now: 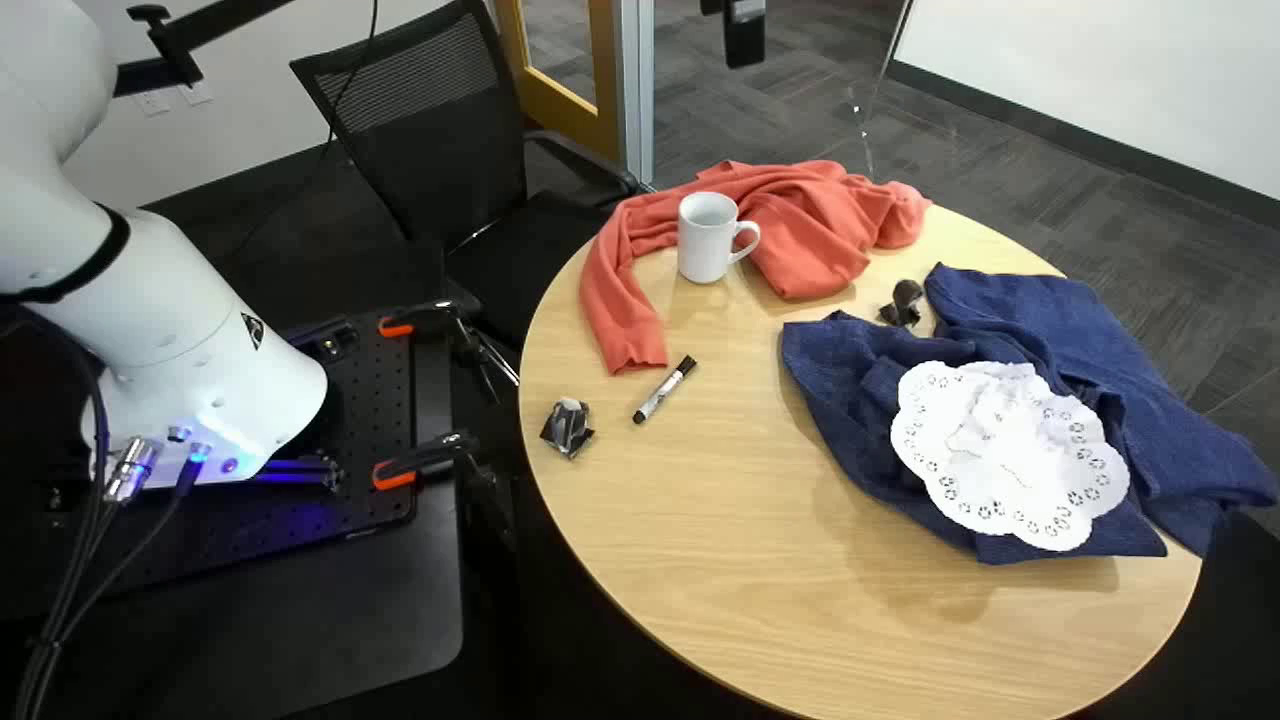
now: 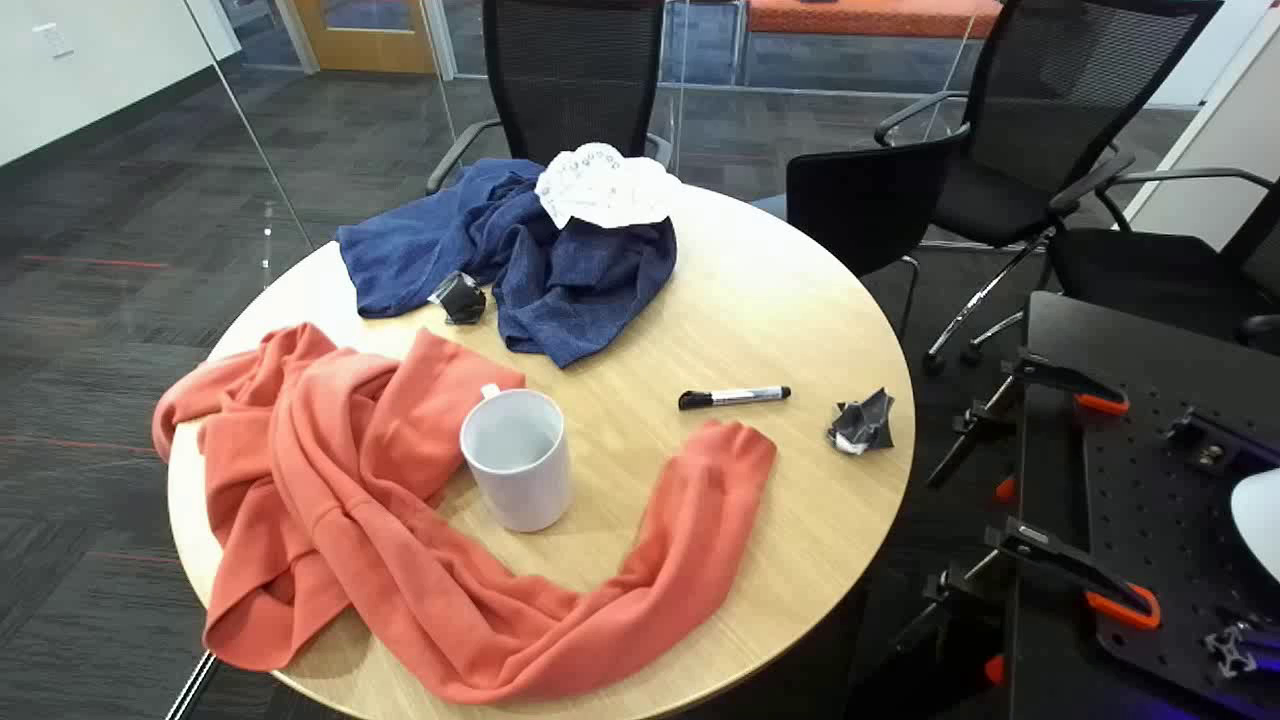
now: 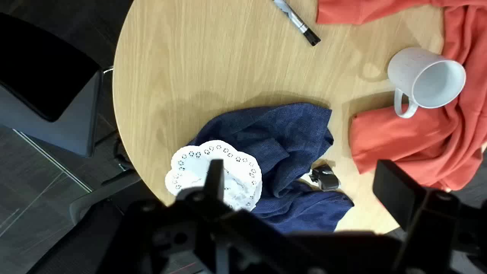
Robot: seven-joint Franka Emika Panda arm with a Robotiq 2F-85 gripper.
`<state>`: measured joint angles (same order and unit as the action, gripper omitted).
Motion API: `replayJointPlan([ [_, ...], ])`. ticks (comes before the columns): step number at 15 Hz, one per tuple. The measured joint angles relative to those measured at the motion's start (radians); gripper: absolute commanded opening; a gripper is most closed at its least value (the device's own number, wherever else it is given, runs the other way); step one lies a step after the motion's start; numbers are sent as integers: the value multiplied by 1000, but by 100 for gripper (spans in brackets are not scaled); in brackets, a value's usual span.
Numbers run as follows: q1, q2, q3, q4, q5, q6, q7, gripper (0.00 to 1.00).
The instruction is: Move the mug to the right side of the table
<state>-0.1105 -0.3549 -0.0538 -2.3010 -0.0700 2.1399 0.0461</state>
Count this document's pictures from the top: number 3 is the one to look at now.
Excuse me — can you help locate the white ceramic mug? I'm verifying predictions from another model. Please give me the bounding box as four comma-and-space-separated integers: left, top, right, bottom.
386, 46, 467, 121

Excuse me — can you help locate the white paper doily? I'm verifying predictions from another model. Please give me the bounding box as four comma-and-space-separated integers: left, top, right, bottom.
164, 139, 264, 214

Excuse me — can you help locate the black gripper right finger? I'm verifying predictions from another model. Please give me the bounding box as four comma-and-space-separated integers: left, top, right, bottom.
371, 159, 461, 241

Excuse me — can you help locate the black office chair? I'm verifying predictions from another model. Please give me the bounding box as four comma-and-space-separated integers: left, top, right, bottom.
0, 11, 103, 159

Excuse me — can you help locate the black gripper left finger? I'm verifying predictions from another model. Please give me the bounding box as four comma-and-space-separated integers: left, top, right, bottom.
203, 159, 225, 204

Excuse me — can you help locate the dark blue cloth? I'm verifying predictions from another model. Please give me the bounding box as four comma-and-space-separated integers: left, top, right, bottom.
187, 102, 355, 235

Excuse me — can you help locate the black marker pen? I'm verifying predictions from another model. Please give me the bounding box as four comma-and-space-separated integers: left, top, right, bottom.
272, 0, 322, 48

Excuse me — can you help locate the orange cloth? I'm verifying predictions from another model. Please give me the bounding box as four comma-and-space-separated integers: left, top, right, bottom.
314, 0, 487, 192

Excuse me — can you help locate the small black binder clip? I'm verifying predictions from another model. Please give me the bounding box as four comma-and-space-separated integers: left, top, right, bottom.
308, 163, 340, 192

